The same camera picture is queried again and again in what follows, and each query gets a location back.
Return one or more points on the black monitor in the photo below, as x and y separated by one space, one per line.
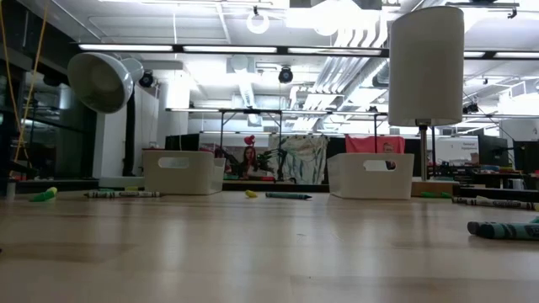
526 156
492 150

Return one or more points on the red heart balloon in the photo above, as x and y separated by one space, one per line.
249 139

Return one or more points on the white gooseneck desk lamp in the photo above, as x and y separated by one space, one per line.
101 82

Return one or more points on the white cup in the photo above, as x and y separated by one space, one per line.
10 189

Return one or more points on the black overhead beam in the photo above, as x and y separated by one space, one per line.
283 49

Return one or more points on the paint stained white sheet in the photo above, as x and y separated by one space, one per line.
301 160

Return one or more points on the black ceiling camera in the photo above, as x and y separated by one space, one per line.
146 79
285 75

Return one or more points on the red cloth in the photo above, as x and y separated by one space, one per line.
366 144

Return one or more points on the person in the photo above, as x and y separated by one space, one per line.
387 148
249 162

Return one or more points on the cylinder shade lamp wooden base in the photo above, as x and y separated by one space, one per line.
425 84

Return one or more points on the white plastic bin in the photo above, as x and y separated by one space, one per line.
185 181
358 185

